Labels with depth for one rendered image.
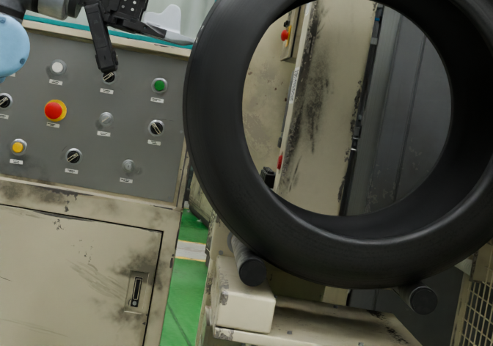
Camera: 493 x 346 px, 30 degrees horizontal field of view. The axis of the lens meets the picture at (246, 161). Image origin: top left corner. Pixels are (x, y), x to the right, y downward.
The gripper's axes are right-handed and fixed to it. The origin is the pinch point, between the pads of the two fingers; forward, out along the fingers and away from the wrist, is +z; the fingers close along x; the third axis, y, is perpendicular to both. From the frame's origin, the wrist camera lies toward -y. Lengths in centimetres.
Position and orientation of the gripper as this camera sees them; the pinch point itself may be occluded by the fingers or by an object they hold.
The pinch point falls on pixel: (186, 43)
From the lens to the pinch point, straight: 154.8
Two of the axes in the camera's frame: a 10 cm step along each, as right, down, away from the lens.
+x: -0.5, -0.6, 10.0
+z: 9.5, 2.9, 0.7
